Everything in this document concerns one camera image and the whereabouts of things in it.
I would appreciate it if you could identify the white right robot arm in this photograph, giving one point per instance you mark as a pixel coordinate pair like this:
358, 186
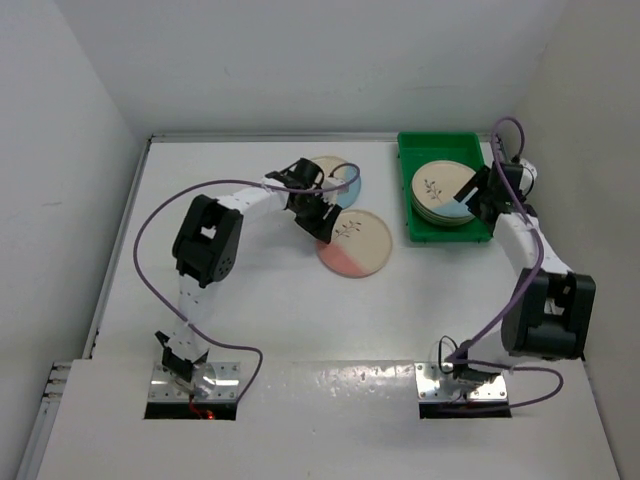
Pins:
547, 317

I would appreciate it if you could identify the blue and cream plate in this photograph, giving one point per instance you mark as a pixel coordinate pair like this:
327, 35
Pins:
336, 172

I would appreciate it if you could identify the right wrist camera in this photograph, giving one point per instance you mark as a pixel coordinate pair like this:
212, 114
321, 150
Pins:
521, 175

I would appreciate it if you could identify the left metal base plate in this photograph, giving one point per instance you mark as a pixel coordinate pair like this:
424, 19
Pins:
216, 382

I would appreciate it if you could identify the green and cream plate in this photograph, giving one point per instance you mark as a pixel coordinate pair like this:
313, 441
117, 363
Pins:
447, 219

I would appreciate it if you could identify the metal base plate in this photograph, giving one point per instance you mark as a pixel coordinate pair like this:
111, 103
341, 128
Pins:
437, 385
216, 382

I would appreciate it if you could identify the pink and cream plate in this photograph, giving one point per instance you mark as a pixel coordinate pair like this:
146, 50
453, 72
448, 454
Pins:
361, 245

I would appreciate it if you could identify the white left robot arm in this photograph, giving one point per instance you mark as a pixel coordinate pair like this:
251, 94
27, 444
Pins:
206, 247

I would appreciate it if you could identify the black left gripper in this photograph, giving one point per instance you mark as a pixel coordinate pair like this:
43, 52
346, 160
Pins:
320, 227

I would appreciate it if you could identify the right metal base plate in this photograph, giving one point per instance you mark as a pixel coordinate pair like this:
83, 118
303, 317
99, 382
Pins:
437, 385

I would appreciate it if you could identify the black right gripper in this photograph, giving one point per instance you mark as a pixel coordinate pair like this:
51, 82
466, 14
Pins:
475, 183

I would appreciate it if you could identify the green plastic bin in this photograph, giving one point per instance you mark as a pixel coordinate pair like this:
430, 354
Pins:
416, 149

